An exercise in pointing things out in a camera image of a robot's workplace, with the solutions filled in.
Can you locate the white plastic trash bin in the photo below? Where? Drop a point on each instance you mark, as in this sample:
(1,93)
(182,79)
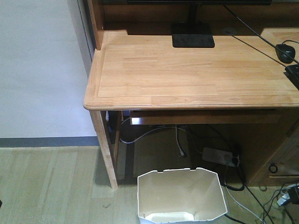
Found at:
(180,196)

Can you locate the light wooden desk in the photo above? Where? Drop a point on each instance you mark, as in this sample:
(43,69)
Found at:
(239,81)

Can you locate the white power strip under desk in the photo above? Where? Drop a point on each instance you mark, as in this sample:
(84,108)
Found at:
(221,157)

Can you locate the black computer monitor with stand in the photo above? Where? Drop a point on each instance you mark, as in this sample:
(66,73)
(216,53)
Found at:
(193,34)

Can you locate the black keyboard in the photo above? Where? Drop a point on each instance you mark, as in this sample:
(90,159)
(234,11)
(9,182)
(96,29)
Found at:
(292,73)

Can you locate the black computer mouse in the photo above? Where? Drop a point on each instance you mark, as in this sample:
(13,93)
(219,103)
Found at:
(285,53)

